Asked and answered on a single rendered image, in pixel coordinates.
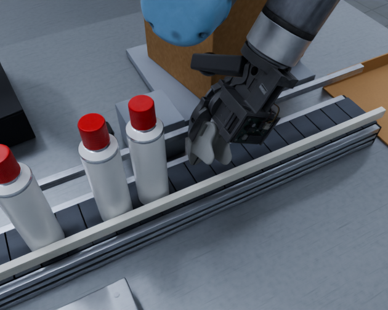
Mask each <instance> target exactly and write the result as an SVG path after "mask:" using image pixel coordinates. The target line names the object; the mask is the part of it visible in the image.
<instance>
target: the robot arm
mask: <svg viewBox="0 0 388 310"><path fill-rule="evenodd" d="M236 1H237V0H140V3H141V9H142V13H143V16H144V19H145V21H146V22H149V24H150V26H151V27H152V30H153V32H154V33H155V34H156V35H157V36H158V37H159V38H161V39H162V40H164V41H166V42H168V43H170V44H172V45H175V46H180V47H190V46H195V45H197V44H199V43H201V42H203V41H204V40H205V39H206V38H208V36H210V35H211V34H212V32H213V31H214V30H215V29H216V28H217V27H218V26H219V25H221V24H222V23H223V22H224V20H225V19H226V18H227V16H228V14H229V12H230V9H231V8H232V6H233V5H234V3H235V2H236ZM339 1H340V0H267V2H266V3H265V6H264V7H263V9H262V10H261V12H260V14H259V16H258V17H257V19H256V21H255V22H254V24H253V26H252V28H251V29H250V31H249V33H248V35H247V37H246V38H247V41H245V43H244V45H243V46H242V48H241V53H242V55H220V54H215V53H213V52H206V53H204V54H193V55H192V60H191V65H190V67H191V69H193V70H198V71H200V73H201V74H203V75H205V76H213V75H216V74H219V75H225V76H226V77H224V80H223V79H220V80H219V82H218V83H216V84H214V85H212V86H211V88H210V89H209V91H208V92H207V93H206V95H205V96H204V97H202V98H201V100H200V102H199V104H198V105H197V106H196V108H195V109H194V110H193V112H192V115H191V117H190V121H189V126H188V143H187V151H188V159H189V162H190V164H191V165H197V164H198V163H199V162H201V161H203V162H204V163H205V164H207V165H210V164H212V162H213V160H214V158H215V159H216V160H218V161H219V162H220V163H222V164H224V165H227V164H229V163H230V161H231V160H232V153H231V150H230V143H244V144H255V145H258V144H260V145H262V144H263V142H264V141H265V139H266V138H267V137H268V135H269V134H270V132H271V131H272V130H273V128H274V127H275V126H276V124H277V123H278V121H279V120H280V119H281V117H280V116H279V115H278V114H279V112H280V108H279V106H278V105H276V104H275V101H276V100H277V98H278V97H279V95H280V94H281V92H282V91H283V89H284V88H285V87H287V88H290V89H293V88H294V86H295V85H296V84H297V82H298V81H299V80H298V79H297V78H296V77H295V76H293V75H292V74H291V73H290V71H291V67H294V66H296V64H297V63H298V61H299V60H300V58H301V57H302V55H303V54H304V52H305V51H306V49H307V48H308V46H309V45H310V43H311V42H312V41H313V39H314V37H315V36H316V35H317V33H318V32H319V30H320V29H321V27H322V26H323V25H324V23H325V22H326V20H327V19H328V17H329V16H330V15H331V13H332V11H333V10H334V8H335V7H336V6H337V4H338V3H339ZM232 76H236V77H232ZM273 104H274V105H276V106H277V107H278V112H277V113H276V112H275V111H274V109H273V108H272V105H273ZM211 118H212V119H213V120H214V122H211Z"/></svg>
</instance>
